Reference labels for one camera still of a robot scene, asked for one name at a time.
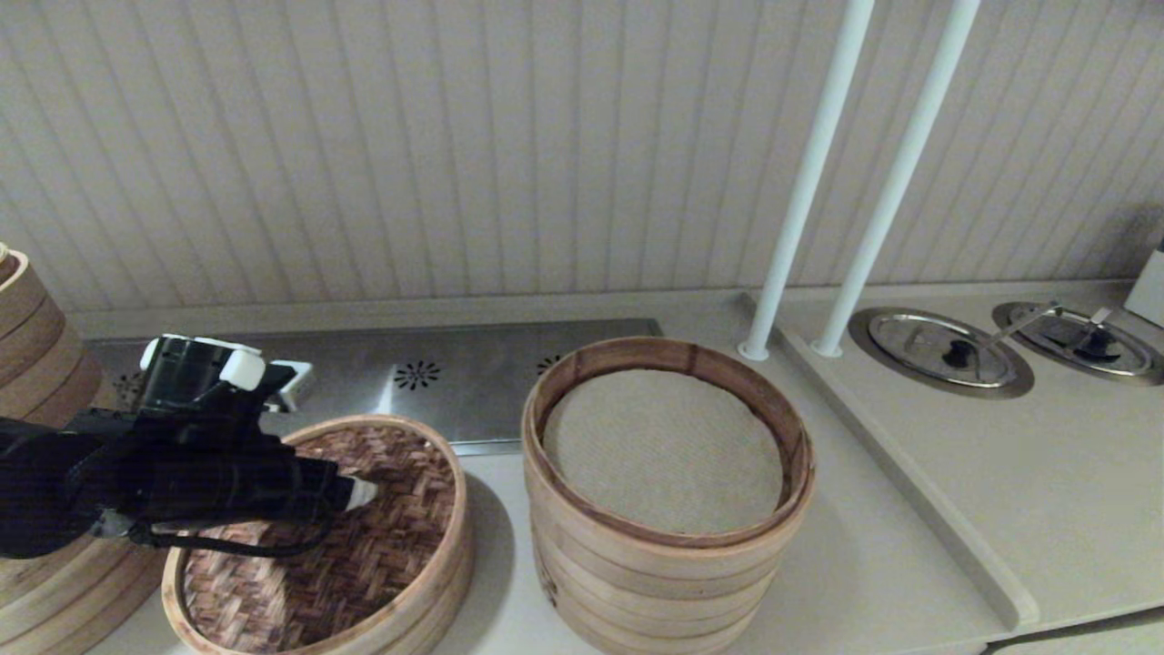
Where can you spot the black and orange left arm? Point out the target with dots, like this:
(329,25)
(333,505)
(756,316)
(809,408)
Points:
(36,491)

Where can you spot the left steel pot lid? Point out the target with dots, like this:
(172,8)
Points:
(955,394)

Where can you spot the right steel pot lid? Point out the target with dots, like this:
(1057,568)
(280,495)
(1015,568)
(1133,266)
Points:
(1001,319)

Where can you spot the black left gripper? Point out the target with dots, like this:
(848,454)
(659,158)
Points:
(209,473)

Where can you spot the steel pot lid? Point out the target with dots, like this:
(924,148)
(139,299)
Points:
(955,394)
(1001,319)

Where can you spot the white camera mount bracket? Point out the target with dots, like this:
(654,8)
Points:
(244,370)

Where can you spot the single bamboo steamer tray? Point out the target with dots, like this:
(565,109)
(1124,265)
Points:
(459,600)

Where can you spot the perforated stainless steel panel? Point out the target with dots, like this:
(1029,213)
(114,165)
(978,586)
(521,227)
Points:
(455,382)

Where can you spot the woven bamboo steamer lid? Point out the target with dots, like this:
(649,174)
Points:
(391,555)

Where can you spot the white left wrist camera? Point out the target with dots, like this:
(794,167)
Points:
(296,387)

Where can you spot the tall bamboo steamer stack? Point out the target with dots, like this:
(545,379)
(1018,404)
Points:
(36,346)

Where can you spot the white container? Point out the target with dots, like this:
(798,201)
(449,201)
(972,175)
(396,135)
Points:
(1150,291)

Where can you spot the grey cloth steamer liner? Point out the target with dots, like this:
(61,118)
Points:
(664,450)

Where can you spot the white metal pole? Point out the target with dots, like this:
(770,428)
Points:
(800,209)
(896,182)

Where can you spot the bamboo steamer basket stack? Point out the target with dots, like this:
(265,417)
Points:
(655,582)

